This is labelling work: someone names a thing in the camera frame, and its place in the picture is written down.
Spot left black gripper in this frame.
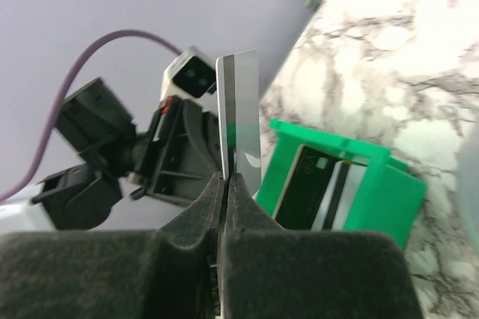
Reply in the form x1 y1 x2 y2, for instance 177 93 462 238
129 96 221 207

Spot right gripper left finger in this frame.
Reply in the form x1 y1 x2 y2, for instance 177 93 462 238
1 174 225 318

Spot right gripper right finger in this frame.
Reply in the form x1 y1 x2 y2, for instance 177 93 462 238
221 174 423 318

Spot grey magnetic stripe card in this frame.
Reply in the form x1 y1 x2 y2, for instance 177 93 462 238
216 49 262 195

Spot green plastic bin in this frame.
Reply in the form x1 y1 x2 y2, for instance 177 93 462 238
256 119 427 247

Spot stack of credit cards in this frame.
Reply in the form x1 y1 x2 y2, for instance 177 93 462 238
311 160 367 231

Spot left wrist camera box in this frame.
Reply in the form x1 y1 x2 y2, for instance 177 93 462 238
160 46 216 103

